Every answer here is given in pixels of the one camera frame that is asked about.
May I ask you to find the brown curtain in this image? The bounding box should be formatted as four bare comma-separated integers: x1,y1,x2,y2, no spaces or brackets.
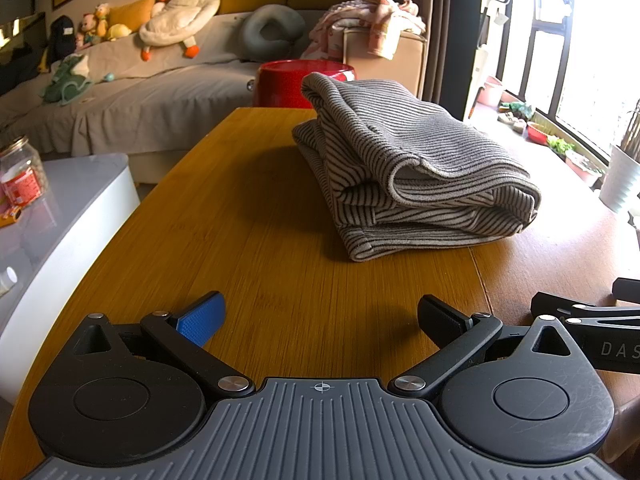
420,0,494,117

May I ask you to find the small colourful plush doll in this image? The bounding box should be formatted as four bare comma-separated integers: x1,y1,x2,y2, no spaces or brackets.
75,4,111,49

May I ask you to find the pink metal bowl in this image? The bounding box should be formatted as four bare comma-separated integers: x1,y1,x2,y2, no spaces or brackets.
565,150,604,182

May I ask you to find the glass jar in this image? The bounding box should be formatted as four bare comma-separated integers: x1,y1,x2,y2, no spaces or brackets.
0,135,49,209

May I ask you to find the grey side table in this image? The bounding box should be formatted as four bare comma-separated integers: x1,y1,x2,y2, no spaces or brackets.
0,153,142,406

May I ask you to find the green plush toy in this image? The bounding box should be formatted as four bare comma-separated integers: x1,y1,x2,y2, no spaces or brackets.
40,52,94,106

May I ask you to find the yellow throw pillow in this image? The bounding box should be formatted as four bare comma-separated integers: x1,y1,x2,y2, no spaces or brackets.
107,0,158,37

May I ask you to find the green plant tray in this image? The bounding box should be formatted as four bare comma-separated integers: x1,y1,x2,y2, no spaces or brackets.
547,136,577,157

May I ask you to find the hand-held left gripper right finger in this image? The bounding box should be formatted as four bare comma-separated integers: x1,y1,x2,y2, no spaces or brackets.
389,294,582,402

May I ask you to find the black plush toy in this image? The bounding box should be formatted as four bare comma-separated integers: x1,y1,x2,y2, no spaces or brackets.
45,15,77,59

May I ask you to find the small pink bucket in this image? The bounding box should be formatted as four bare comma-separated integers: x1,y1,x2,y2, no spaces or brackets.
482,76,505,107

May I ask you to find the grey neck pillow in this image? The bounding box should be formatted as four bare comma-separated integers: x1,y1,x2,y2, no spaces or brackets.
239,4,307,63

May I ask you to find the white goose plush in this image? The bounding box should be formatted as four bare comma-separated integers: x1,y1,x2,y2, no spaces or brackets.
138,0,224,62

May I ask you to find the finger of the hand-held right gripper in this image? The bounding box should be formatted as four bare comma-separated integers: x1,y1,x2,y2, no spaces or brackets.
530,291,640,330
612,277,640,306

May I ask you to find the pink blanket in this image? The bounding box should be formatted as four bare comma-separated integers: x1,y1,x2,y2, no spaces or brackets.
302,0,427,61

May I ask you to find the grey striped sweater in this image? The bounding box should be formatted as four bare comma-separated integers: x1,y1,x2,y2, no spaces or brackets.
291,71,543,263

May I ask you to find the beige box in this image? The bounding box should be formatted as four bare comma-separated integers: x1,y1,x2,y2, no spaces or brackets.
342,27,429,102

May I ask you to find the white stick vacuum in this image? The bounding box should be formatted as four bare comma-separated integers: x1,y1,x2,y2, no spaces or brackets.
462,0,507,122

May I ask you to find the white ribbed plant pot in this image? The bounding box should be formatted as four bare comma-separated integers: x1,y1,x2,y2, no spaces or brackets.
598,144,640,214

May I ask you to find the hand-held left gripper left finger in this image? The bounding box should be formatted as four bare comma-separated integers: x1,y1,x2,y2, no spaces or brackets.
74,290,256,403

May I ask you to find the grey sofa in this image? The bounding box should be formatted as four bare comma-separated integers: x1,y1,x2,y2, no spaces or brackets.
0,7,351,187

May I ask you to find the red enamel pot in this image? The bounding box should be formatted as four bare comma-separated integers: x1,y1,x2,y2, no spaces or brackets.
247,60,357,109

